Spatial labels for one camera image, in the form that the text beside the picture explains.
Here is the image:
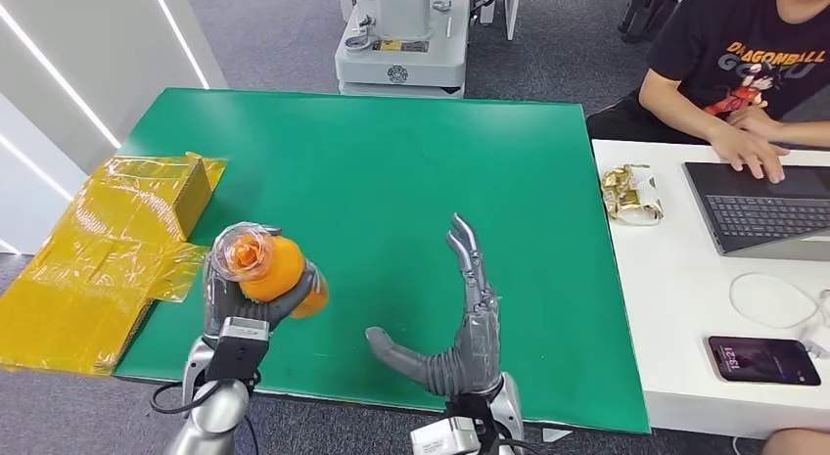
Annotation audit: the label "black chair base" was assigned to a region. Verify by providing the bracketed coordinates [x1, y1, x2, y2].
[619, 0, 681, 46]

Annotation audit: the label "person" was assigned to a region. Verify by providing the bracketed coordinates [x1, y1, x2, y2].
[586, 0, 830, 185]

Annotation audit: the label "white furniture leg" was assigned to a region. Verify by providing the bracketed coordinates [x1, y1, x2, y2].
[504, 0, 524, 42]

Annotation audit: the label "white cable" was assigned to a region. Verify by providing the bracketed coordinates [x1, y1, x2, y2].
[728, 272, 830, 332]

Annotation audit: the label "white desk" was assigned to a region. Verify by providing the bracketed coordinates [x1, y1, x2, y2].
[591, 139, 830, 440]

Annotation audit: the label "person's knee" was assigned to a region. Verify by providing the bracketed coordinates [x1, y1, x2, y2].
[759, 428, 830, 455]

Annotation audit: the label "orange bottle with clear cap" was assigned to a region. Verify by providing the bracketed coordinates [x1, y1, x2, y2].
[210, 221, 330, 321]

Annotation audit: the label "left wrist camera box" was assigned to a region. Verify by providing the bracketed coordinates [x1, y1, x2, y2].
[207, 317, 270, 386]

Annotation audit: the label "black smartphone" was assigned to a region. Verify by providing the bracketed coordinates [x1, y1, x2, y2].
[707, 335, 823, 388]

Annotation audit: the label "white charger adapter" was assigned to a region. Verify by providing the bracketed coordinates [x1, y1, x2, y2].
[801, 322, 830, 361]

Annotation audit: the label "person's left hand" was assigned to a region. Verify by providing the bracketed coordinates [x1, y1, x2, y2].
[727, 105, 786, 144]

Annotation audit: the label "yellow taped cardboard box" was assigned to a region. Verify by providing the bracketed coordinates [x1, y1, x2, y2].
[84, 152, 229, 243]

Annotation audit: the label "green table mat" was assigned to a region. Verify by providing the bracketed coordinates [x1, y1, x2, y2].
[113, 87, 652, 435]

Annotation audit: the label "grey laptop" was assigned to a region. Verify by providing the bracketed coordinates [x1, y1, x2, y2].
[681, 161, 830, 264]

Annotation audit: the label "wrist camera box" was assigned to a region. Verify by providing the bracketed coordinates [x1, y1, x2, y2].
[409, 416, 483, 455]
[207, 317, 270, 386]

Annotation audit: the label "gold snack wrapper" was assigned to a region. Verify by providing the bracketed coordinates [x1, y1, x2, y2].
[600, 164, 666, 228]

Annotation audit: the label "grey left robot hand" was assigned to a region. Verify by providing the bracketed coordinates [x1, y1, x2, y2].
[202, 244, 324, 349]

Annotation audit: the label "person's right hand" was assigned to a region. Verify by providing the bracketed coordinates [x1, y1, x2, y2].
[707, 121, 791, 185]

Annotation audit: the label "yellow taped flat cardboard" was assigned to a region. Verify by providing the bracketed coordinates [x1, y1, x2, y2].
[0, 155, 212, 377]

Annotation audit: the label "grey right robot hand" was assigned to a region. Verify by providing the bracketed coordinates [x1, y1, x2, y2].
[364, 211, 504, 398]

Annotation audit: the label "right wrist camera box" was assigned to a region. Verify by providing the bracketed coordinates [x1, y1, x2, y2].
[409, 416, 483, 455]

